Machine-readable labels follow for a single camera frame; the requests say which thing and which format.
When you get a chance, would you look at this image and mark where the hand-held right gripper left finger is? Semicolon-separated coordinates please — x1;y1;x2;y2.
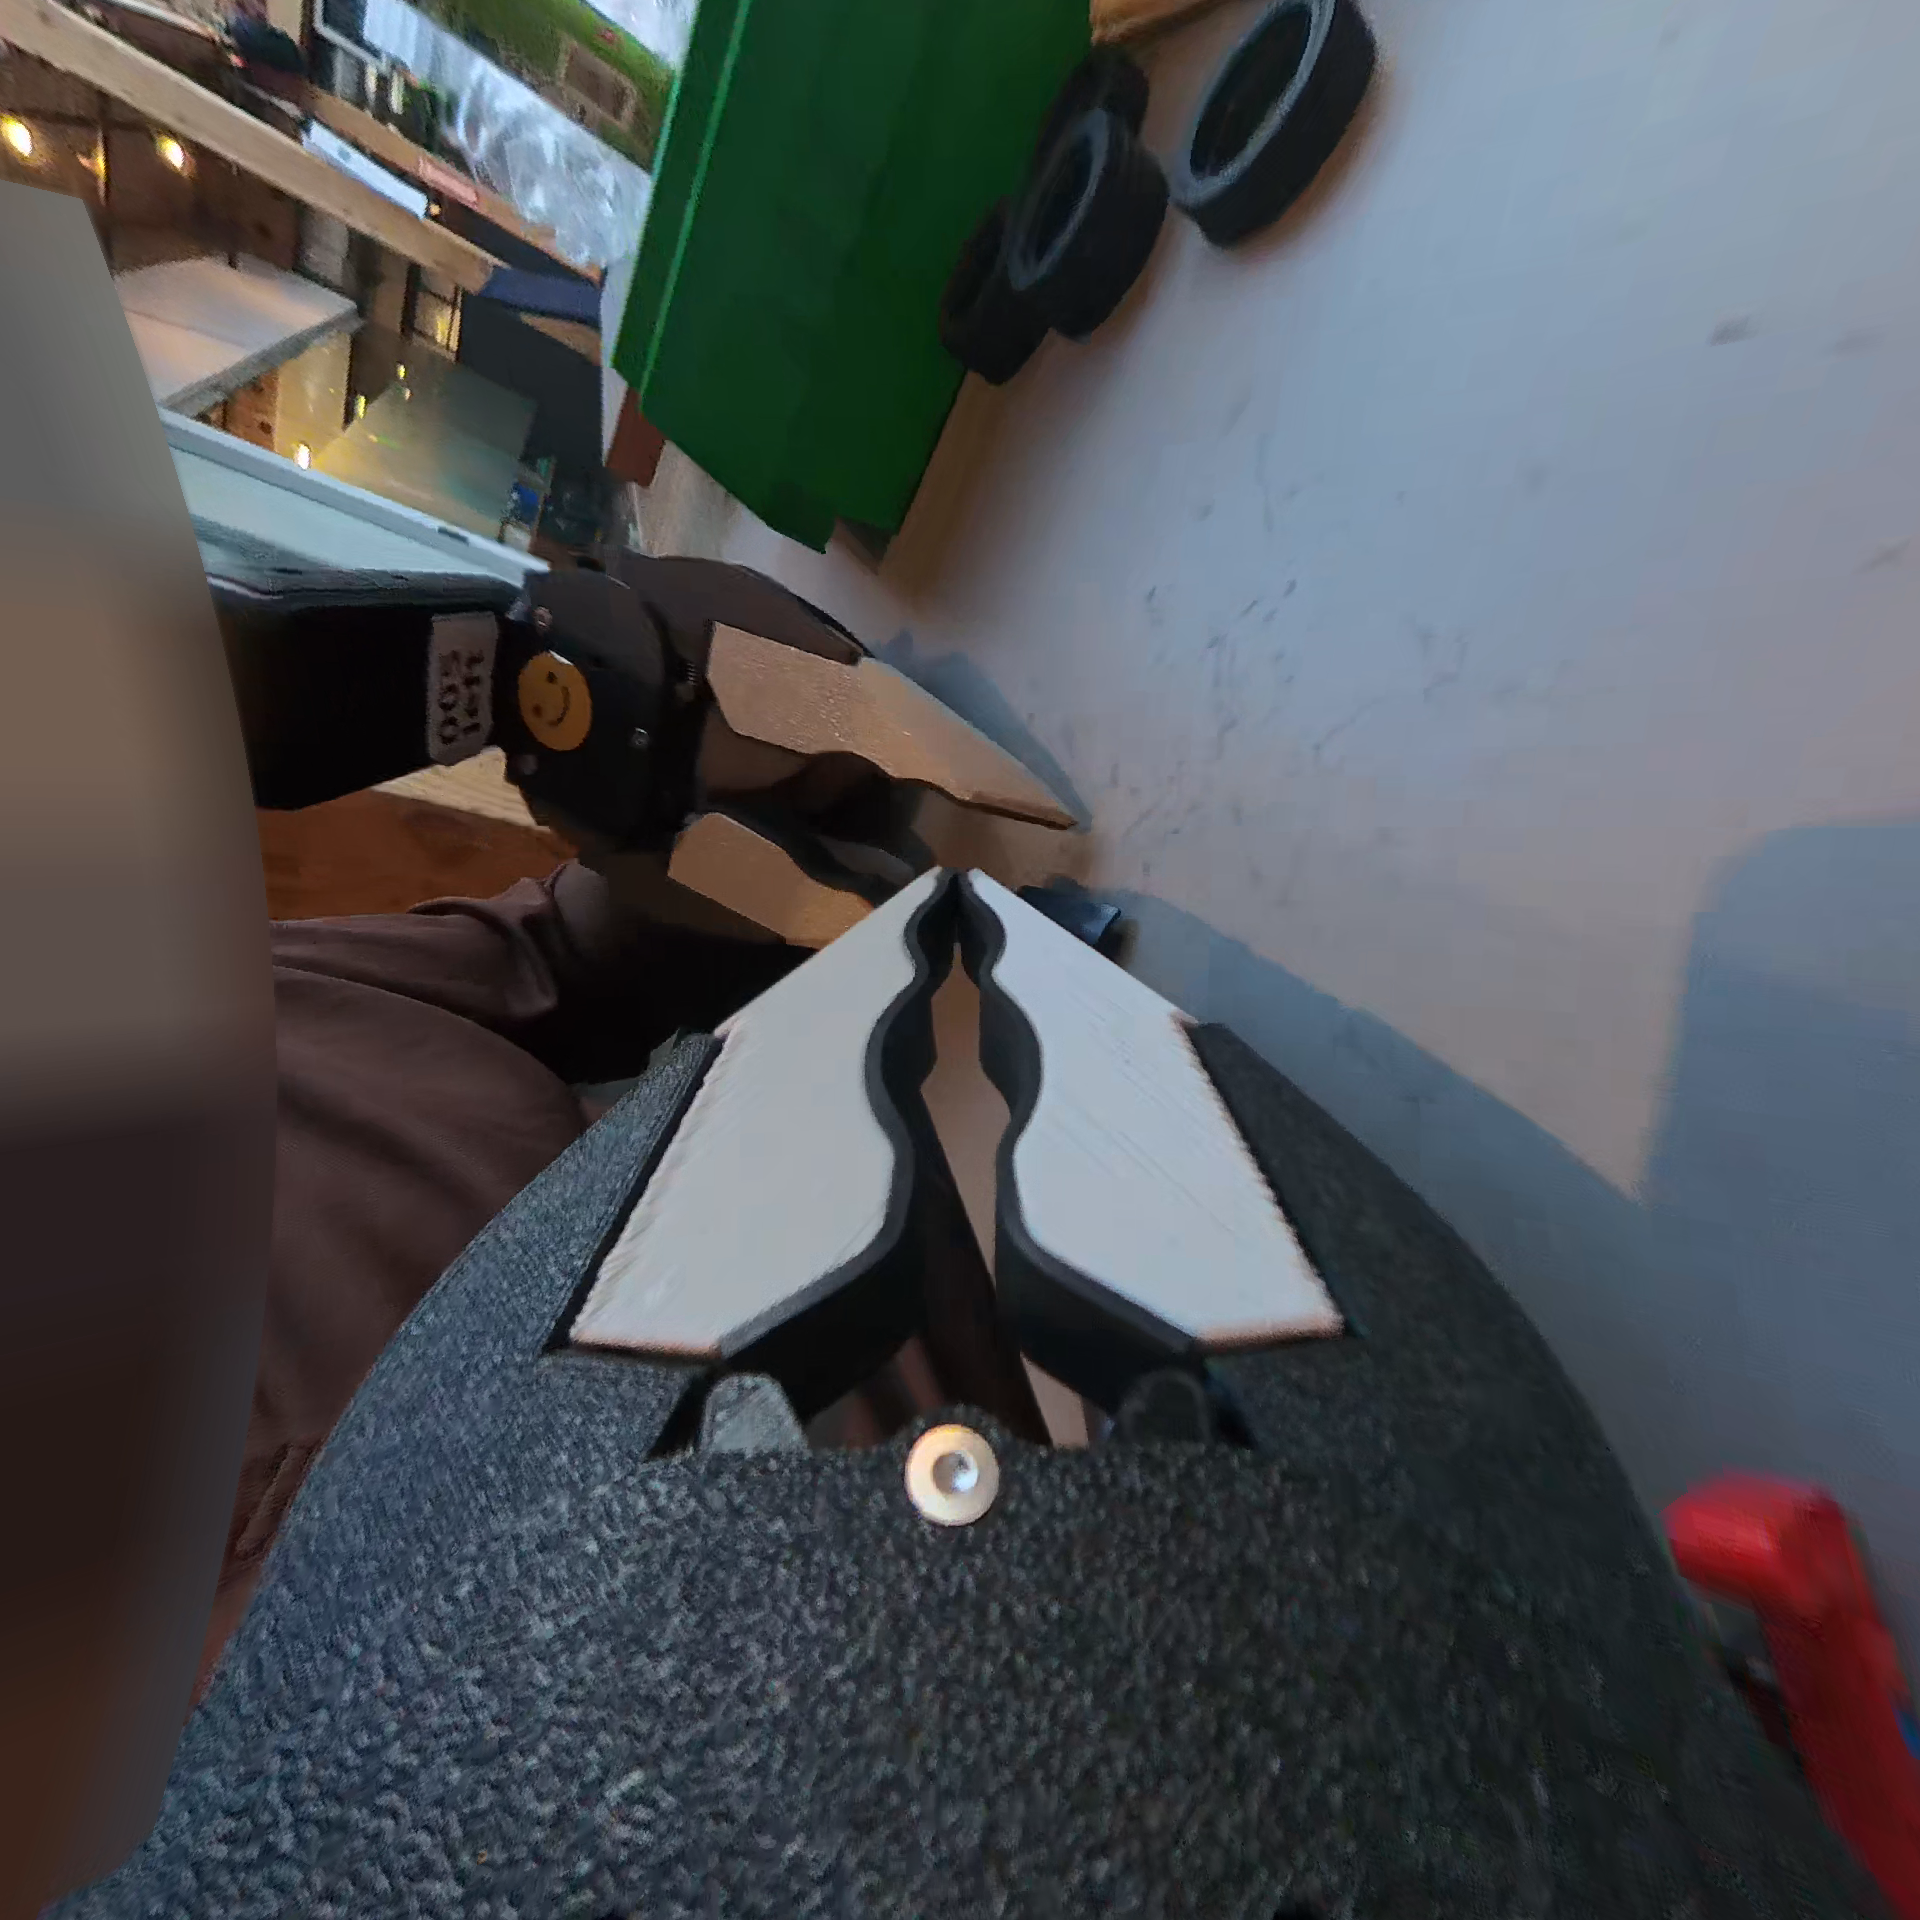
566;871;958;1362

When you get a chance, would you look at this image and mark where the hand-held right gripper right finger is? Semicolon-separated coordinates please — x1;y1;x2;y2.
966;871;1341;1355

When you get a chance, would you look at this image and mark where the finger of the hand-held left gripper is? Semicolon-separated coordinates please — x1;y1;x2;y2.
668;810;905;952
708;620;1080;835

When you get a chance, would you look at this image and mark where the small black brick piece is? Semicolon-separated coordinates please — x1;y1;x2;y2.
1018;883;1127;959

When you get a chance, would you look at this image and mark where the green plastic bin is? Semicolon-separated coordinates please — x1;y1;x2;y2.
607;0;1095;554

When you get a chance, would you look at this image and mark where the person's left forearm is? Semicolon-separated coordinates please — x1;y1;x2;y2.
404;863;817;1081

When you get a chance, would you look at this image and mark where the grey desk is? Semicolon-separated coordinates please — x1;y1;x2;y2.
607;0;1920;1920

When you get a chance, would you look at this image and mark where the black toy tyre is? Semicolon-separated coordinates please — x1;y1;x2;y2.
1000;106;1172;344
1170;0;1377;250
942;202;1056;387
1047;49;1153;139

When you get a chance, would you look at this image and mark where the clear plastic bag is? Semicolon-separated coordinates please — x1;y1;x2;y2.
434;60;662;256

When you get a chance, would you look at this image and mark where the toy brick race car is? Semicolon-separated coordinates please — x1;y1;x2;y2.
1664;1478;1920;1920

